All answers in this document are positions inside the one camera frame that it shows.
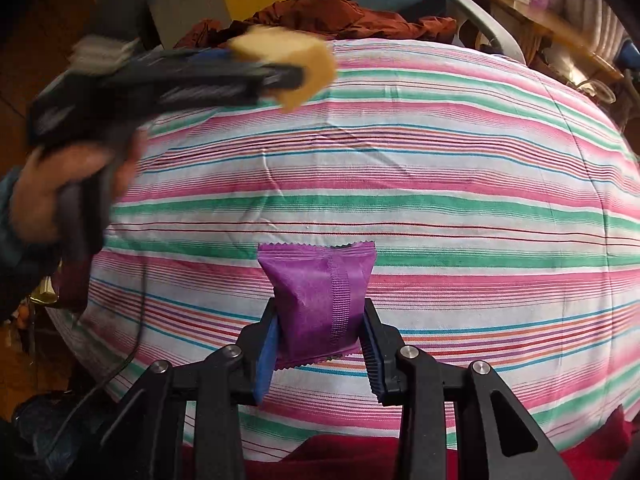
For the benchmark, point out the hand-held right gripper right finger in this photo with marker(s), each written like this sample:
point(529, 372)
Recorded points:
point(375, 360)

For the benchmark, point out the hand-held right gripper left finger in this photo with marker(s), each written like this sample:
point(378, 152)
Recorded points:
point(265, 360)

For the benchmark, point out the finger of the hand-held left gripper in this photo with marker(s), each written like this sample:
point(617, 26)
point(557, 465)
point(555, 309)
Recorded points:
point(225, 85)
point(207, 56)

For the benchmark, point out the brown sponge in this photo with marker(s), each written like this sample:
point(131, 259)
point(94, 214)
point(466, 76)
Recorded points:
point(300, 55)

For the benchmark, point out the purple snack packet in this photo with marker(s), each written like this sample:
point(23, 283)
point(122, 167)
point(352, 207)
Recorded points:
point(310, 290)

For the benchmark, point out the person's left forearm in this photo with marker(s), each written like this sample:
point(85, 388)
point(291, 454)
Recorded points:
point(20, 280)

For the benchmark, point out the person's left hand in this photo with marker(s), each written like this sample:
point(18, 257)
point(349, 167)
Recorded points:
point(40, 195)

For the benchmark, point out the dark red cloth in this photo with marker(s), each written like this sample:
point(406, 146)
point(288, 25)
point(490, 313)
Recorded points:
point(350, 460)

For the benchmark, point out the wooden wardrobe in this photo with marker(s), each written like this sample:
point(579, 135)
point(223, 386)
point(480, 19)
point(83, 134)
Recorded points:
point(75, 0)

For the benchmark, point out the rust red jacket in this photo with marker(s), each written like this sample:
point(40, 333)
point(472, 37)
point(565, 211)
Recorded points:
point(320, 15)

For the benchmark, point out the dark blue cloth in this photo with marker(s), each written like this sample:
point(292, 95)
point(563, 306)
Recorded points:
point(40, 425)

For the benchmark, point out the wooden side table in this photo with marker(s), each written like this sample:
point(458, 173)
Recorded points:
point(545, 27)

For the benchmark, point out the patterned beige curtain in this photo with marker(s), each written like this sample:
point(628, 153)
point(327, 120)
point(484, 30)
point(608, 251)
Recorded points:
point(590, 15)

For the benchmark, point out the blue bag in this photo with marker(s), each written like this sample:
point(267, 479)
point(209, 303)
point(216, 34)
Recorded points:
point(627, 54)

